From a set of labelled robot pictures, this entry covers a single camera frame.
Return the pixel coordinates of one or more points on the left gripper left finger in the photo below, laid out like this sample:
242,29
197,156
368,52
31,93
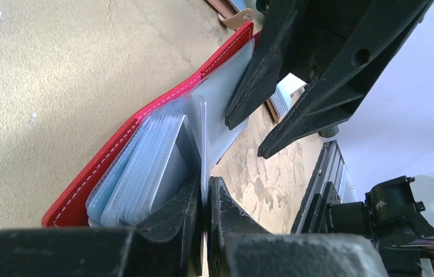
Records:
167,243

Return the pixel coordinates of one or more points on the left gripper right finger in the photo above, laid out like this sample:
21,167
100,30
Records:
239,246

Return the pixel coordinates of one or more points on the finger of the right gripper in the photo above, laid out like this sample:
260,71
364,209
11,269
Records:
337,94
258,84

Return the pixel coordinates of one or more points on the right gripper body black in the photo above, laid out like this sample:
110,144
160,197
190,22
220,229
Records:
325,31

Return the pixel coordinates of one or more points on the red leather card holder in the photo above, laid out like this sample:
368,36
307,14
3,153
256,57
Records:
180,133

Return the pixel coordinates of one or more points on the brown open card holder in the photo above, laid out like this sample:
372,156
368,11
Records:
287,92

